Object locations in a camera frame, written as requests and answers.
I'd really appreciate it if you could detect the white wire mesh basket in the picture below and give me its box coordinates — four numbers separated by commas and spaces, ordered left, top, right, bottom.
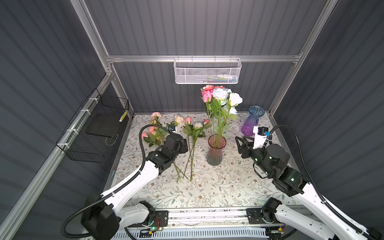
173, 57, 242, 85

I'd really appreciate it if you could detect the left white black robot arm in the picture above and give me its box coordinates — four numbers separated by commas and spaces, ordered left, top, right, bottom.
81, 133, 188, 240

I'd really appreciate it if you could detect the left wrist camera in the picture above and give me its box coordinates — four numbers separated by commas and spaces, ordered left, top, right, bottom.
168, 125, 177, 133

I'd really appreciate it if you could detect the yellow green marker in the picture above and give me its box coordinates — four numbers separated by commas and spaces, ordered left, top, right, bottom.
119, 111, 129, 123

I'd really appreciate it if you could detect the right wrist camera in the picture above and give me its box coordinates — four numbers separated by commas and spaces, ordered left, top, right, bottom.
253, 126, 270, 150

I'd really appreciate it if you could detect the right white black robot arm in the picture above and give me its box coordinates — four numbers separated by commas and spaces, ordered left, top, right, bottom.
235, 137, 382, 240

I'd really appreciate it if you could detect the pale pink flower spray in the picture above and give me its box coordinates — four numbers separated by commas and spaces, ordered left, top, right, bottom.
142, 112, 168, 147

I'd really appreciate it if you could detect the blue purple glass vase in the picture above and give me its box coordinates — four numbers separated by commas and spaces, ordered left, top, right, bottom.
241, 106, 265, 137

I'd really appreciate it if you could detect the floral patterned table mat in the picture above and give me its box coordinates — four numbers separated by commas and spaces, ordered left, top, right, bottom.
127, 112, 297, 209

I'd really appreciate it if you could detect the right black corrugated cable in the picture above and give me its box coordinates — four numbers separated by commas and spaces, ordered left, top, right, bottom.
268, 124, 379, 240

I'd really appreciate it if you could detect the red pink glass vase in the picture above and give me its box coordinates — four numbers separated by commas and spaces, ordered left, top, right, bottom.
206, 135, 227, 166

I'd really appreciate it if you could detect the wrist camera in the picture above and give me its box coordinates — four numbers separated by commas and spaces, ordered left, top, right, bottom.
168, 125, 177, 133
253, 126, 270, 150

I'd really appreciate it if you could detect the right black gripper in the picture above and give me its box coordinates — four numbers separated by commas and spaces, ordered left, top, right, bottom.
235, 133, 273, 178

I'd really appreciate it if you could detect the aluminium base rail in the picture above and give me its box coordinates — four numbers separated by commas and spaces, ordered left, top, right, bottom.
131, 206, 289, 232

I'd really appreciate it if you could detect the white pink bud spray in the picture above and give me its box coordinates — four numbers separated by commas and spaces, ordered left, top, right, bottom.
184, 118, 210, 181

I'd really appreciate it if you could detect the white rose stem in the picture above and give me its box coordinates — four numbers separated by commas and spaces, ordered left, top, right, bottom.
218, 93, 243, 138

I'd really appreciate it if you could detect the black wire basket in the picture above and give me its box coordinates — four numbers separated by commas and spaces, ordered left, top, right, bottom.
56, 90, 130, 164

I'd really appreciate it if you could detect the left black corrugated cable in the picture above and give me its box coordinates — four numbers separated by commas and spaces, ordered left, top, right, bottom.
60, 124, 173, 239

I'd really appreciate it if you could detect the black corrugated cable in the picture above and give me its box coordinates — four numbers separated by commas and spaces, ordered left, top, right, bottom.
268, 124, 379, 240
60, 124, 173, 239

